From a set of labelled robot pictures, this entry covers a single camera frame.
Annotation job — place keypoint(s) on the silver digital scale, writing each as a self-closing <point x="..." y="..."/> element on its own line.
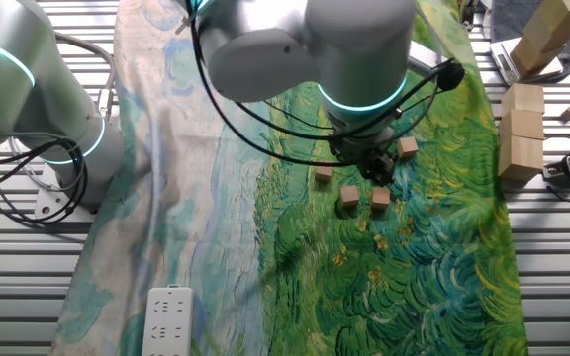
<point x="503" y="59"/>

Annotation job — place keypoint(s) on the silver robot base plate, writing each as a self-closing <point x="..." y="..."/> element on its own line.
<point x="50" y="205"/>

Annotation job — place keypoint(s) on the white power strip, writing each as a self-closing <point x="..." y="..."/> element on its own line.
<point x="166" y="321"/>

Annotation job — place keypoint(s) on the large wooden cube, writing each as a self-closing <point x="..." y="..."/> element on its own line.
<point x="569" y="7"/>
<point x="530" y="57"/>
<point x="549" y="32"/>
<point x="520" y="158"/>
<point x="523" y="98"/>
<point x="521" y="123"/>

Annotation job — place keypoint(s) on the painted landscape cloth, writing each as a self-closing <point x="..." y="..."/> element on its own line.
<point x="364" y="272"/>

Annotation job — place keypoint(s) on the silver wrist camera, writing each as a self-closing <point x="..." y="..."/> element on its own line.
<point x="421" y="57"/>

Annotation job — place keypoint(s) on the long wooden block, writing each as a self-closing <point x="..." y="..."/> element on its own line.
<point x="507" y="17"/>

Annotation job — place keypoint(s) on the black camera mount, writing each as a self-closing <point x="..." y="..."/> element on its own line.
<point x="469" y="12"/>

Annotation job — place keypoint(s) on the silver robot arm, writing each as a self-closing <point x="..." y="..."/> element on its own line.
<point x="359" y="49"/>

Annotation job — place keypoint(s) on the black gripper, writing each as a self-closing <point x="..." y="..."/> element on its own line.
<point x="349" y="151"/>

